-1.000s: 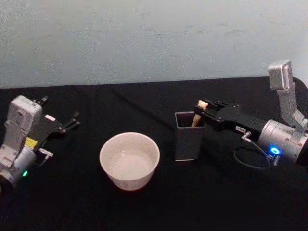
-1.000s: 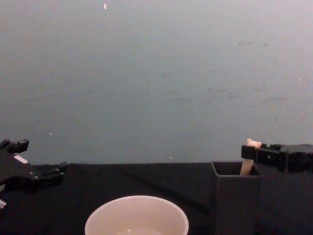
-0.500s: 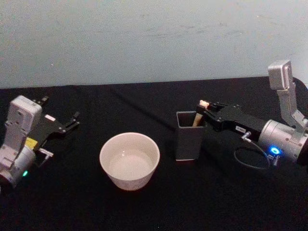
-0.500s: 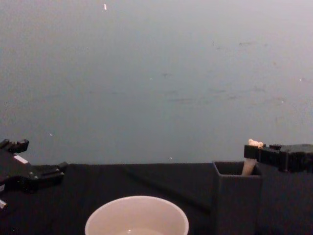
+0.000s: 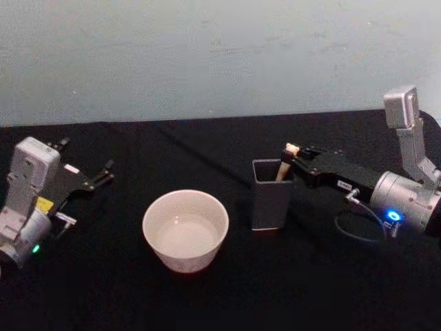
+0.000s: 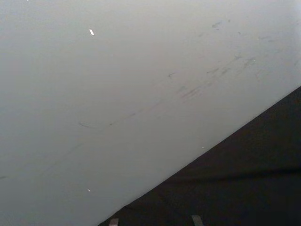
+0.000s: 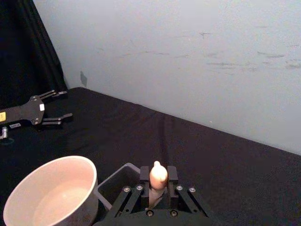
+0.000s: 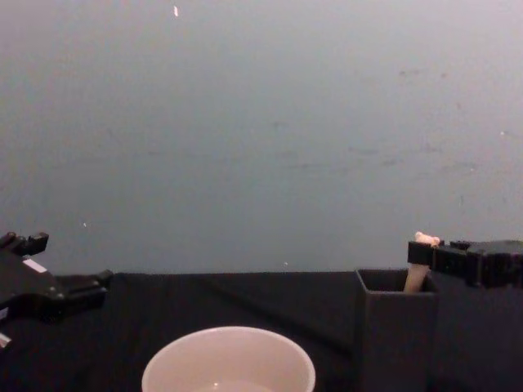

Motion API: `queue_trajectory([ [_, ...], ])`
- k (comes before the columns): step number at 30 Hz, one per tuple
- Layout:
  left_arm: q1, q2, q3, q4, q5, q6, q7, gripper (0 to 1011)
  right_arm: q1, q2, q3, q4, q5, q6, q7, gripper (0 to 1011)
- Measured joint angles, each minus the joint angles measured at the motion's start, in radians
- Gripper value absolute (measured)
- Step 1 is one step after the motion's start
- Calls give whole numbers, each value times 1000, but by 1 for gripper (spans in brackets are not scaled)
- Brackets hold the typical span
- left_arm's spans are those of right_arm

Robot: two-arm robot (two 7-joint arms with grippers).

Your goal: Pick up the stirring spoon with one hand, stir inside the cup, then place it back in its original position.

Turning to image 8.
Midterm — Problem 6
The black table cloth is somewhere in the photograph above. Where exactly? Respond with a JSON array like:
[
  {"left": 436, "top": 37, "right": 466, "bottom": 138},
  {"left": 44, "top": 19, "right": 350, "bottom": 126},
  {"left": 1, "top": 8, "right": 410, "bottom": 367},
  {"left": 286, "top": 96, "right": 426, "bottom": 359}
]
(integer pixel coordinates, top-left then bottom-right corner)
[{"left": 0, "top": 269, "right": 523, "bottom": 392}]

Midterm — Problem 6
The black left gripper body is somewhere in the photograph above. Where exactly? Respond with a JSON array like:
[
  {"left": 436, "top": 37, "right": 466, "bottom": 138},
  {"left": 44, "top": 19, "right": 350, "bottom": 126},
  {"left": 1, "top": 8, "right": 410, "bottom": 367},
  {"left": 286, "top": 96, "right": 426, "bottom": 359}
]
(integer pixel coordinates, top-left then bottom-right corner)
[{"left": 0, "top": 249, "right": 69, "bottom": 326}]

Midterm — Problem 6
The white round bowl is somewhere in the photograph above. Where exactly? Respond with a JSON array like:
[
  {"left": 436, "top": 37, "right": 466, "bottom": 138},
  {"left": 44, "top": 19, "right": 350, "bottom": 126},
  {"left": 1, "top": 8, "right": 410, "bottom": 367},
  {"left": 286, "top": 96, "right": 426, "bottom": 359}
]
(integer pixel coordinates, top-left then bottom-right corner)
[{"left": 141, "top": 325, "right": 316, "bottom": 392}]

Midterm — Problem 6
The black square holder box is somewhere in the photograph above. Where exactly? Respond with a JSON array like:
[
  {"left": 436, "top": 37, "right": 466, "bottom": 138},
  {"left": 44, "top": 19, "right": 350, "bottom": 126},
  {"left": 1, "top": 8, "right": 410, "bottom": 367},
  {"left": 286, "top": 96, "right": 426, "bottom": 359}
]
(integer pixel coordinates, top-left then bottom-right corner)
[{"left": 354, "top": 267, "right": 441, "bottom": 392}]

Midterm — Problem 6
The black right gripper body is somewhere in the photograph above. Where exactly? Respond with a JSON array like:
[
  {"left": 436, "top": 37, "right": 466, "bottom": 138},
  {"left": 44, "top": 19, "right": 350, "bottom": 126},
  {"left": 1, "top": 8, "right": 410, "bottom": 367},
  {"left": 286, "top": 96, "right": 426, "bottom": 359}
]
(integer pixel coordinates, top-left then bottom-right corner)
[{"left": 465, "top": 239, "right": 523, "bottom": 289}]

